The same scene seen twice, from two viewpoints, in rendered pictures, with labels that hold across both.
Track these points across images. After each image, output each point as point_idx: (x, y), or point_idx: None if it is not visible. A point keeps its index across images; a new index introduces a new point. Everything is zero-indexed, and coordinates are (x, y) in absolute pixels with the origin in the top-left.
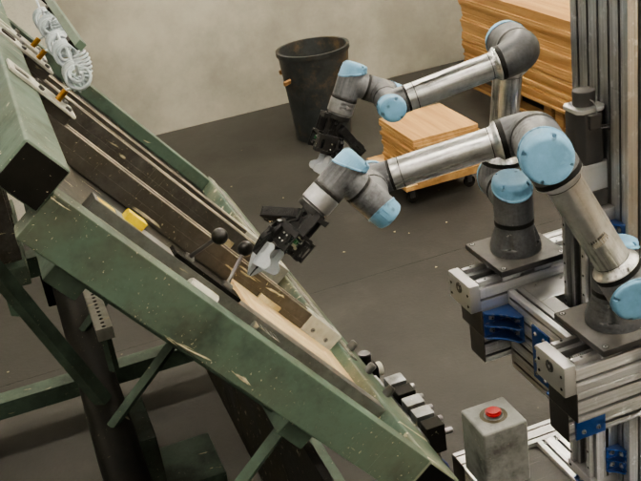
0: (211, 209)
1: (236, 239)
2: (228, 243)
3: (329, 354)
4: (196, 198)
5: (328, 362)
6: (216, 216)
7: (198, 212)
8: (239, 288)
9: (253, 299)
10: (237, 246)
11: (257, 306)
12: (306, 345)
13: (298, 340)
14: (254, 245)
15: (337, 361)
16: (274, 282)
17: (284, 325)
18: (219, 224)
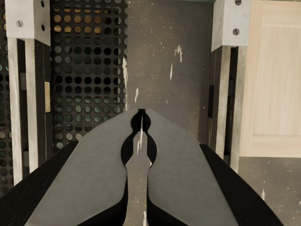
0: (20, 132)
1: (41, 84)
2: (46, 88)
3: (262, 15)
4: (30, 163)
5: (295, 36)
6: (37, 128)
7: (44, 147)
8: (253, 151)
9: (253, 132)
10: (45, 76)
11: (279, 139)
12: (286, 68)
13: (292, 84)
14: (35, 54)
15: (268, 5)
16: (219, 102)
17: (270, 93)
18: (40, 115)
